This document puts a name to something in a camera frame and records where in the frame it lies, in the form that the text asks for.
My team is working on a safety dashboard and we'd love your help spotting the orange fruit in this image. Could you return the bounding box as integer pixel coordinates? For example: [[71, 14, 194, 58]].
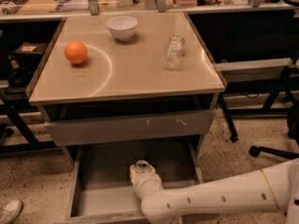
[[64, 41, 88, 64]]

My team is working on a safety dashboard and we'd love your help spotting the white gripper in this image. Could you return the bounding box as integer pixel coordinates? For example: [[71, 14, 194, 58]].
[[130, 164, 164, 200]]

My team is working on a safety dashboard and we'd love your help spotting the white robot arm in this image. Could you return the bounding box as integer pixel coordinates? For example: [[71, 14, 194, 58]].
[[130, 159, 299, 224]]

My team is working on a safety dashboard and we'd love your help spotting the grey drawer cabinet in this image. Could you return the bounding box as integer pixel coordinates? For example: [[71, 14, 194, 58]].
[[25, 10, 227, 161]]

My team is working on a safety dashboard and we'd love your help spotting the black box on shelf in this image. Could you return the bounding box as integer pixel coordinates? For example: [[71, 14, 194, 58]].
[[12, 42, 48, 67]]

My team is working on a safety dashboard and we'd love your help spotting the open grey middle drawer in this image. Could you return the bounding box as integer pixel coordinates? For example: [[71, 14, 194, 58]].
[[64, 138, 202, 224]]

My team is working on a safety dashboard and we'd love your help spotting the silver redbull can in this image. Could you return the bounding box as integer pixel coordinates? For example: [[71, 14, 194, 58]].
[[135, 160, 150, 173]]

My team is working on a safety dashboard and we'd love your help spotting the white bowl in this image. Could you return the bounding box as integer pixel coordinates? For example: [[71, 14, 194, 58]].
[[107, 16, 137, 41]]

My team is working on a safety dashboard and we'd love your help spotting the black office chair base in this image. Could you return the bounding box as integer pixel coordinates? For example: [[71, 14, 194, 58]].
[[248, 100, 299, 161]]

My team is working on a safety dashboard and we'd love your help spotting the white shoe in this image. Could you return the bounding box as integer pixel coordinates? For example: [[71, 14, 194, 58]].
[[0, 200, 22, 224]]

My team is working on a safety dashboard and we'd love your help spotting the grey top drawer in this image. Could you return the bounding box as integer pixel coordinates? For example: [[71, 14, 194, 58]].
[[45, 109, 215, 147]]

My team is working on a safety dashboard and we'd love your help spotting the clear plastic bottle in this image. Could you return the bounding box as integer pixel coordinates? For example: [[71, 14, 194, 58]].
[[164, 35, 185, 70]]

